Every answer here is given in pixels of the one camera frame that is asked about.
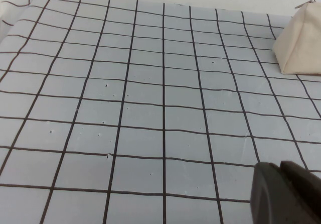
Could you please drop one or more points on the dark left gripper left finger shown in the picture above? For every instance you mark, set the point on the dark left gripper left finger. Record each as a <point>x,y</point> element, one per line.
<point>268,194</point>

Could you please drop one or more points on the blue-grey grid table mat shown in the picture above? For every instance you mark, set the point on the blue-grey grid table mat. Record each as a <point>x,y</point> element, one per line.
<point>140,108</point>

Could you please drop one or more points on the cream fabric pencil case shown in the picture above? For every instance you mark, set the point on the cream fabric pencil case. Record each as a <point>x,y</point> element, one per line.
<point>302,43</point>

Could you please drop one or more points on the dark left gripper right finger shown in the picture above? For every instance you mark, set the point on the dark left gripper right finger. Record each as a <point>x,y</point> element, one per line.
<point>304,191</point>

